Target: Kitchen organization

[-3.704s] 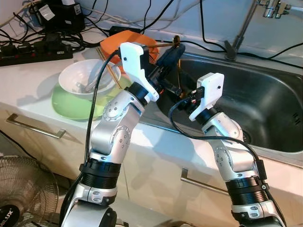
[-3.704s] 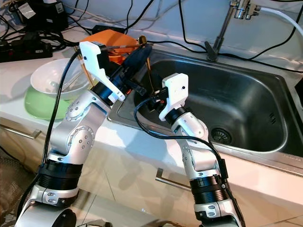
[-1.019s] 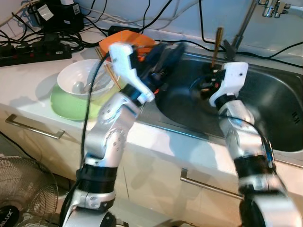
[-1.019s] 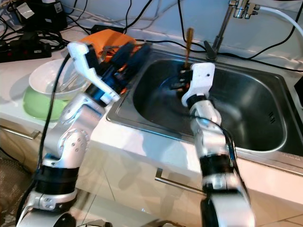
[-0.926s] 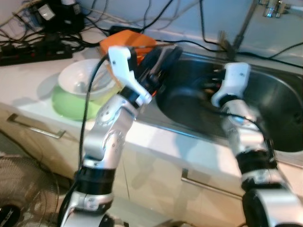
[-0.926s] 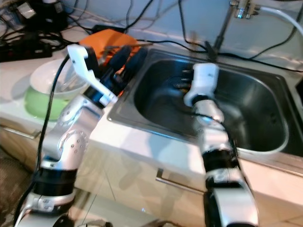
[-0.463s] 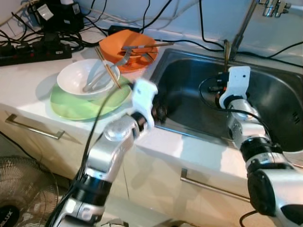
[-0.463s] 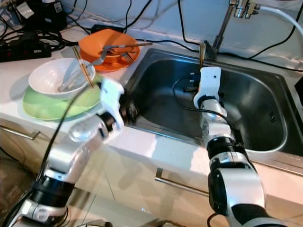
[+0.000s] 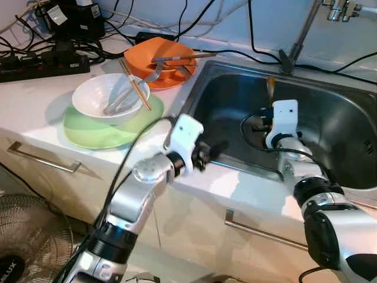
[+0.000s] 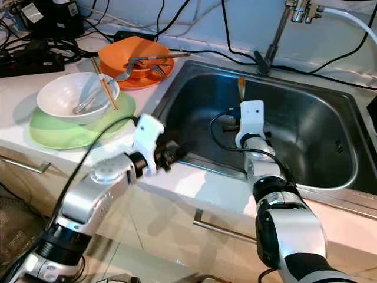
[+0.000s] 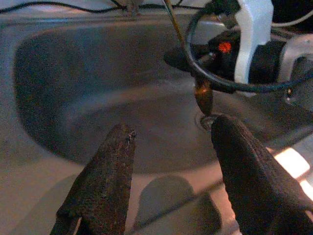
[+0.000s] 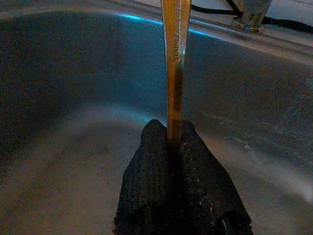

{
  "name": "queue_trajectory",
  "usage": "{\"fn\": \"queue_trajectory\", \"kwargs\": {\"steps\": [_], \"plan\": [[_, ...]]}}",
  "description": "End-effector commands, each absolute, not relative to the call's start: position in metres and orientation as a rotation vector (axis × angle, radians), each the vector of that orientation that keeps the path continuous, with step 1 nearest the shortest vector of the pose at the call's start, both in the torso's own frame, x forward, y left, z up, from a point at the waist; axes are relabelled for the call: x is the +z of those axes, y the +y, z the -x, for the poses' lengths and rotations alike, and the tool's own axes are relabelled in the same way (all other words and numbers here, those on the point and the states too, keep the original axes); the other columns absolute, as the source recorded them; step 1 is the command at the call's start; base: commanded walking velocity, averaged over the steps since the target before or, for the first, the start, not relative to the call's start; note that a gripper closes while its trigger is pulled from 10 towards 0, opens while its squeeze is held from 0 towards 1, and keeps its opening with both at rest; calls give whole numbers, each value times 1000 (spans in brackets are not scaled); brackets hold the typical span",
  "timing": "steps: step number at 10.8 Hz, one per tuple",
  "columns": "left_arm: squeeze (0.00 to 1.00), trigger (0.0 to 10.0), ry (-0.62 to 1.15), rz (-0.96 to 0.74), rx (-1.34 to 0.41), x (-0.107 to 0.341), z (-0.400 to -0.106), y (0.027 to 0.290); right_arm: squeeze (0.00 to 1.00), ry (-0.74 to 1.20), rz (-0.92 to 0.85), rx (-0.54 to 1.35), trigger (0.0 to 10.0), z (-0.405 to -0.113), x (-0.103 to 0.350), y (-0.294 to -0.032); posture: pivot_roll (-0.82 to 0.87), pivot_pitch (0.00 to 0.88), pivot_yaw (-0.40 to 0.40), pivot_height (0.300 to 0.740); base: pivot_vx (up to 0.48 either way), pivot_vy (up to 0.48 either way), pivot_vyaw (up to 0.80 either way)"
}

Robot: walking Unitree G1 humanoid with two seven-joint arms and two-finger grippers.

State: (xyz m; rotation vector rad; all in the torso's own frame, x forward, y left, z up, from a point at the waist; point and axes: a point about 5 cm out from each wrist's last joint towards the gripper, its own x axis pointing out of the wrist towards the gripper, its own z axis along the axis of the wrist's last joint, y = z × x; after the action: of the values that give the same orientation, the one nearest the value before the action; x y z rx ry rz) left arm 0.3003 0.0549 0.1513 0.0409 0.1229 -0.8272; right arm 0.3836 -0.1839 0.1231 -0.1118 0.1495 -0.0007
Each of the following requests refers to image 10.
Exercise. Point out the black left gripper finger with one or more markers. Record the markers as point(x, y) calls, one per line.
point(186, 148)
point(171, 140)

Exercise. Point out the wooden chopstick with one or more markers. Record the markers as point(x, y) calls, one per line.
point(104, 84)
point(108, 85)

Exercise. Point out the silver fork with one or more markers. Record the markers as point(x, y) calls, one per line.
point(94, 99)

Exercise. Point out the light green plate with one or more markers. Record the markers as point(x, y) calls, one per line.
point(65, 137)

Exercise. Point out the white bowl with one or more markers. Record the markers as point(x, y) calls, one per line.
point(59, 94)

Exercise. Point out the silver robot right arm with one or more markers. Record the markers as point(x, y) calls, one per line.
point(294, 230)

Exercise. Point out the orange plate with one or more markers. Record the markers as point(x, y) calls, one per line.
point(153, 84)

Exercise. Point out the stainless steel sink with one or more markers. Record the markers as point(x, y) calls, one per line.
point(312, 118)

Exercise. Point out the steel table knife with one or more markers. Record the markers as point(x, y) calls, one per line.
point(165, 56)

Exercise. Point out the metal faucet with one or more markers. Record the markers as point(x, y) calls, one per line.
point(274, 35)

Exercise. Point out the orange bowl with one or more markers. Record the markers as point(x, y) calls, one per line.
point(115, 53)

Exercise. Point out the small black power adapter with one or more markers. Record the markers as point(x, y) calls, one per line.
point(134, 36)

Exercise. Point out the silver robot right leg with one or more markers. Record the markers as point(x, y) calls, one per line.
point(195, 279)

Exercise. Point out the black power strip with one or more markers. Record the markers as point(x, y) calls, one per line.
point(29, 62)

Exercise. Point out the black charger box white label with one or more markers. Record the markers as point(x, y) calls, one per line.
point(53, 20)

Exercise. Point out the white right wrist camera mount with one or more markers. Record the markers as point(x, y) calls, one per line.
point(252, 118)

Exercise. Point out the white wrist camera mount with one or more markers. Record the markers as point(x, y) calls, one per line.
point(252, 118)
point(150, 132)

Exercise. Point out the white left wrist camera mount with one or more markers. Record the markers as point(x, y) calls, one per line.
point(150, 132)

